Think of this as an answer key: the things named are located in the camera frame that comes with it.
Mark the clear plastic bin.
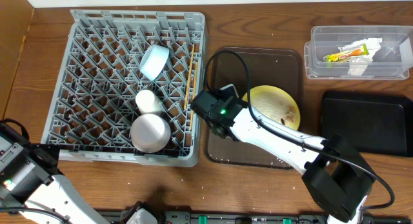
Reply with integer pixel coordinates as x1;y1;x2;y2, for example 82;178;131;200
304;25;412;80

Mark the yellow green snack wrapper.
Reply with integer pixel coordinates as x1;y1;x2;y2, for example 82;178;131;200
324;44;369;63

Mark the light blue saucer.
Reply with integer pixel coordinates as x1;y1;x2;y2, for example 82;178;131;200
139;45;169;81

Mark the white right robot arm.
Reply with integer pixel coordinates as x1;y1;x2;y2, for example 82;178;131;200
190;90;375;223

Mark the white paper napkin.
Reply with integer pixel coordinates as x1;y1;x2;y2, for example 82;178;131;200
338;38;382;76

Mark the dark brown tray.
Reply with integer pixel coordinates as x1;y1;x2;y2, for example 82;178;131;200
204;47;303;170

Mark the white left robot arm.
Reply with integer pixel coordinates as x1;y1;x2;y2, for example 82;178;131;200
1;119;108;224

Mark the pink bowl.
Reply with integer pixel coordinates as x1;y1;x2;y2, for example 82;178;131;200
130;114;171;153

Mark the yellow plate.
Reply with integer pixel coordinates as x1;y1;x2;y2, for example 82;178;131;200
250;85;301;130

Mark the black bin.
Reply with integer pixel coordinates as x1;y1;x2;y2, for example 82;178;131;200
321;91;412;158

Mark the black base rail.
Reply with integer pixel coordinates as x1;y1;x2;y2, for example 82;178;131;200
99;201;413;224

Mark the cream white cup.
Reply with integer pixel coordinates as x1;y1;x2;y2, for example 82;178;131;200
135;89;162;116

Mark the grey plastic dish rack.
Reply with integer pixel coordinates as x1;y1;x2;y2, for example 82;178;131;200
41;10;208;167

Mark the wooden chopstick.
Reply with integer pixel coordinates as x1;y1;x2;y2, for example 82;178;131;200
189;61;198;131
184;43;195;110

